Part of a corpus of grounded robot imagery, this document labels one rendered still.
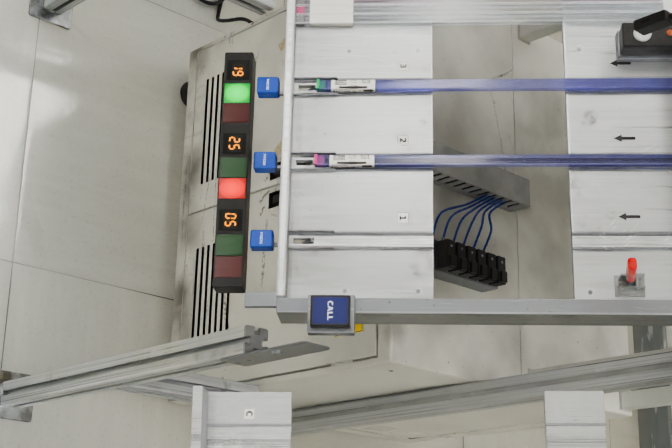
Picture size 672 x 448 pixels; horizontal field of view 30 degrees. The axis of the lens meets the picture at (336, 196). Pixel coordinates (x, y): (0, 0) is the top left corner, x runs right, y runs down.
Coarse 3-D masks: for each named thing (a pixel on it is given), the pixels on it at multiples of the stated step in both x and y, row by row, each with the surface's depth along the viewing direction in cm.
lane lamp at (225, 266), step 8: (216, 256) 166; (224, 256) 166; (232, 256) 166; (240, 256) 166; (216, 264) 166; (224, 264) 166; (232, 264) 166; (240, 264) 166; (216, 272) 165; (224, 272) 165; (232, 272) 165; (240, 272) 165
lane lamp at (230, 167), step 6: (222, 162) 170; (228, 162) 170; (234, 162) 170; (240, 162) 170; (246, 162) 170; (222, 168) 170; (228, 168) 170; (234, 168) 170; (240, 168) 170; (222, 174) 170; (228, 174) 170; (234, 174) 170; (240, 174) 170
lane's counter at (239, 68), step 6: (228, 60) 175; (234, 60) 175; (240, 60) 175; (246, 60) 175; (228, 66) 175; (234, 66) 175; (240, 66) 175; (246, 66) 175; (228, 72) 175; (234, 72) 175; (240, 72) 175; (246, 72) 175; (228, 78) 175; (234, 78) 174; (240, 78) 174; (246, 78) 174
